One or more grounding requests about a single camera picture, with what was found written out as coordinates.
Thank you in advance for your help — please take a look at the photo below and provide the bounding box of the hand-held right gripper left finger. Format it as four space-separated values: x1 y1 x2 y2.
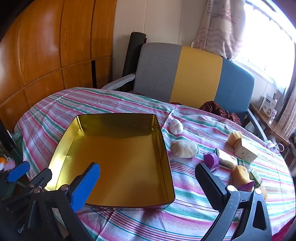
30 162 101 241

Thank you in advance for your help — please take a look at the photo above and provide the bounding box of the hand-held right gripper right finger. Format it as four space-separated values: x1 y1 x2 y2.
195 163 272 241

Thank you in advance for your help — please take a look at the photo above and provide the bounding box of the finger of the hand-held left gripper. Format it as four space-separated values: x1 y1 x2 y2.
0 168 53 209
6 161 31 183

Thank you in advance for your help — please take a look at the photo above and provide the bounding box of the purple snack packet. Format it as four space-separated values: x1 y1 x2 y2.
203 152 220 171

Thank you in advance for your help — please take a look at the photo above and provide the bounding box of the yellow cake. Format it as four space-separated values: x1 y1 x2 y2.
227 130 243 146
232 165 255 192

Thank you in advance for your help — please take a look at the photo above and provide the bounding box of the gold tin box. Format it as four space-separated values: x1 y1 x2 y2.
44 113 175 208

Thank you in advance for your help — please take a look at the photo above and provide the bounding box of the beige snack packet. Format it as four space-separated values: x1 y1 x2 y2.
170 140 200 158

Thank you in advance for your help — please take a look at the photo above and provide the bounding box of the small green box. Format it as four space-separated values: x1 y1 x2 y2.
249 169 264 187

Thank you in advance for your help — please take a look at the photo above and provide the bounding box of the cream cardboard box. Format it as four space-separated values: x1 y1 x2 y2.
234 137 258 165

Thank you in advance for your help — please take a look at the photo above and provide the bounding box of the white round snack packet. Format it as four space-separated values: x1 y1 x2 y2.
170 119 184 134

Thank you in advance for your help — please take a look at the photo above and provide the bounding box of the dark red cloth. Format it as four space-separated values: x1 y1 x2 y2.
199 101 242 127

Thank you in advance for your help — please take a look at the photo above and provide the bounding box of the wooden side table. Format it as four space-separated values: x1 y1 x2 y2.
248 102 290 145

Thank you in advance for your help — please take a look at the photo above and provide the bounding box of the striped tablecloth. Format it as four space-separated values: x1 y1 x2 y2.
14 87 293 241

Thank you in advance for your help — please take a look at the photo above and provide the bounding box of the white cardboard box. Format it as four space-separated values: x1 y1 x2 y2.
259 93 278 114

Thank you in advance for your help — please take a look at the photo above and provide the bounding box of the patterned curtain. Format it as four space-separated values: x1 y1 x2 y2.
191 0 246 59
276 76 296 145

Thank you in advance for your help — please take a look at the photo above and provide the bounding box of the grey yellow blue chair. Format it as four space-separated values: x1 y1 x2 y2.
101 42 269 142

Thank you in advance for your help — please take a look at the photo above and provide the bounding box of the wooden wardrobe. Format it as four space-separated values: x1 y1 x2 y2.
0 0 117 132

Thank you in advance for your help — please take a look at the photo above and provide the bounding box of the black rolled mat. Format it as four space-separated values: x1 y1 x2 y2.
122 32 147 92

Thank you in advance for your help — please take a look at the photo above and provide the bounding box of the white cable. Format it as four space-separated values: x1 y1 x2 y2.
266 140 286 152

